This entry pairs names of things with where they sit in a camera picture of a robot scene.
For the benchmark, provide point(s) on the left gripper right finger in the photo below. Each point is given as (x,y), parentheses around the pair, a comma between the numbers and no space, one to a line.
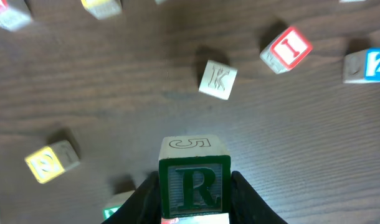
(247,206)

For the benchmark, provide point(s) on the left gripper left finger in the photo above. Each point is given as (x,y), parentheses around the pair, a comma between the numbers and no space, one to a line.
(144,205)

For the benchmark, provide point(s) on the green N block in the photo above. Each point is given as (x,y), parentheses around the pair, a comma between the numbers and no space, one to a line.
(115,203)

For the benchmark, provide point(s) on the green R block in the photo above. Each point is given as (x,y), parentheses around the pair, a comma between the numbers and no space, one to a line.
(194,176)

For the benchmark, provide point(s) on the red u block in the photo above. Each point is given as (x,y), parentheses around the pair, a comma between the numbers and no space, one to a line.
(159,1)
(222,218)

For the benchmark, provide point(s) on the yellow block lower left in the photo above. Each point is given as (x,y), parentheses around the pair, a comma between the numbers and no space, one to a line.
(52,161)

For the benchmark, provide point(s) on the yellow block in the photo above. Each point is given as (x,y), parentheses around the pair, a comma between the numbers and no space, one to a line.
(52,161)
(102,9)

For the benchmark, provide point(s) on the white K block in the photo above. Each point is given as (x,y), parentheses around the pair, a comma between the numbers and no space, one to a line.
(217,80)

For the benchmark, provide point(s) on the red I block lower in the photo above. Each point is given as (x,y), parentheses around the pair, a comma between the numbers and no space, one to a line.
(286,51)

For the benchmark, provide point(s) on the blue 2 block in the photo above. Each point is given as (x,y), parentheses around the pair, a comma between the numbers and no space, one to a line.
(362,67)

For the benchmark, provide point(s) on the yellow block centre left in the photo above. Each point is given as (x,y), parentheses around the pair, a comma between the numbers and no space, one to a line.
(102,9)

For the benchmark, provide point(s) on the blue P block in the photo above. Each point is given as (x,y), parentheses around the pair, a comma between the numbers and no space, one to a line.
(347,1)

